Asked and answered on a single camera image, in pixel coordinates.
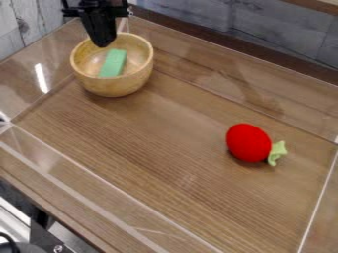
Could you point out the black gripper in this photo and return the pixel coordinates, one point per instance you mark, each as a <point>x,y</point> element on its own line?
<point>101,26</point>

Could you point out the green rectangular stick block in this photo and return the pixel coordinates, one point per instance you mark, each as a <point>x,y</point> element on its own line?
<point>114,63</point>

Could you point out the light wooden bowl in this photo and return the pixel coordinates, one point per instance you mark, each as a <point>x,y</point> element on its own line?
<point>87,58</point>

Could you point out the red plush strawberry toy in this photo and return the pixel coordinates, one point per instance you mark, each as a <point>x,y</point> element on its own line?
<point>252,146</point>

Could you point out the clear acrylic tray wall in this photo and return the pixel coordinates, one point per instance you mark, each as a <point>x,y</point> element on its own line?
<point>134,171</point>

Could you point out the black metal bracket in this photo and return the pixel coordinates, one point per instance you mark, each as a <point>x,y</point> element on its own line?
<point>43,239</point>

